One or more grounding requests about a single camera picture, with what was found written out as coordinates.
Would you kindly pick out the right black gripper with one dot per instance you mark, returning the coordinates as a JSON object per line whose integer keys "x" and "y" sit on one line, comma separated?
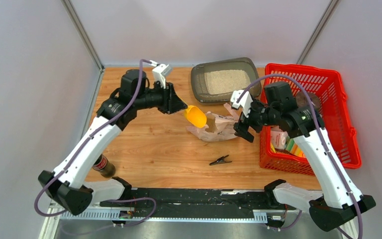
{"x": 241, "y": 128}

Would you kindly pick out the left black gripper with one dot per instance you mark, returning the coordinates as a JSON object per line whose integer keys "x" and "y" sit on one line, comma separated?
{"x": 171, "y": 102}

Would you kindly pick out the yellow plastic scoop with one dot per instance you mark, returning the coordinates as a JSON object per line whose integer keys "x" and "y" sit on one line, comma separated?
{"x": 195, "y": 116}

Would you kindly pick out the pink cat litter bag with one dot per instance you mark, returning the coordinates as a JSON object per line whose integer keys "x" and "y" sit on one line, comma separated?
{"x": 217, "y": 127}

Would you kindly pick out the black bag clip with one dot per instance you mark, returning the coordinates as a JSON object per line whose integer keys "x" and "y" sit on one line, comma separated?
{"x": 221, "y": 160}

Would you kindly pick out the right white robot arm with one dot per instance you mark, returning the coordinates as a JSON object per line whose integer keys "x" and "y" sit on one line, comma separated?
{"x": 340, "y": 200}

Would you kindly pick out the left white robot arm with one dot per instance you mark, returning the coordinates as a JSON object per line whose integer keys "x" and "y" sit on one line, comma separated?
{"x": 66, "y": 184}

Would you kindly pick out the grey litter box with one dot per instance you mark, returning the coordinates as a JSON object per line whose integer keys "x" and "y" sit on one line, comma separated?
{"x": 213, "y": 83}

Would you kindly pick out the small pink pack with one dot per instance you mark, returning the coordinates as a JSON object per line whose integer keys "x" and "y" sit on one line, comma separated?
{"x": 279, "y": 138}

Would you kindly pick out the brown round tin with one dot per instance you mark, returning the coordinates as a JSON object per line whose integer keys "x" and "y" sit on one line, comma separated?
{"x": 303, "y": 101}

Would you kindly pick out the cola bottle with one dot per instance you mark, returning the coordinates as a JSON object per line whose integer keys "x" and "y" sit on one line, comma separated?
{"x": 104, "y": 167}

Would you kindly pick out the red plastic basket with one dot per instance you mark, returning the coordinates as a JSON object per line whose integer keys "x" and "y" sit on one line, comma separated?
{"x": 328, "y": 86}

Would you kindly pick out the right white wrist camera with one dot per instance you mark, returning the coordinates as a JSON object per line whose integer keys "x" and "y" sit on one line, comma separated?
{"x": 241, "y": 99}

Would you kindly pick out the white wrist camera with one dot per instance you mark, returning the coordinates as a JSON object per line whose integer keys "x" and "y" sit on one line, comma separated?
{"x": 241, "y": 99}
{"x": 160, "y": 71}

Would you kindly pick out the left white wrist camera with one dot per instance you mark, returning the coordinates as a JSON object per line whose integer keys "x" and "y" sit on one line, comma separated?
{"x": 160, "y": 71}

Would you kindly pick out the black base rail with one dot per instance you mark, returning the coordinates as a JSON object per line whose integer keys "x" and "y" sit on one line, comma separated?
{"x": 198, "y": 203}

